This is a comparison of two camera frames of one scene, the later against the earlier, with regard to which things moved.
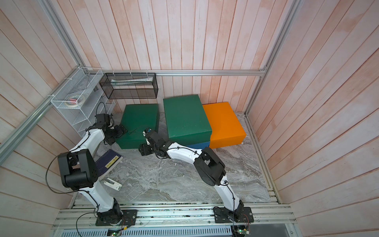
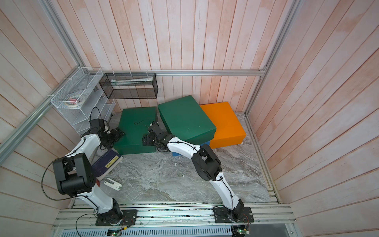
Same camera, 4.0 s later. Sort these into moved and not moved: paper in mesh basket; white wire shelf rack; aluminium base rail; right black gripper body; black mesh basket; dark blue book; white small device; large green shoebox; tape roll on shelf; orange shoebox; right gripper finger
Moved: right black gripper body; right gripper finger; large green shoebox
Not moved: white small device; dark blue book; paper in mesh basket; orange shoebox; tape roll on shelf; white wire shelf rack; aluminium base rail; black mesh basket
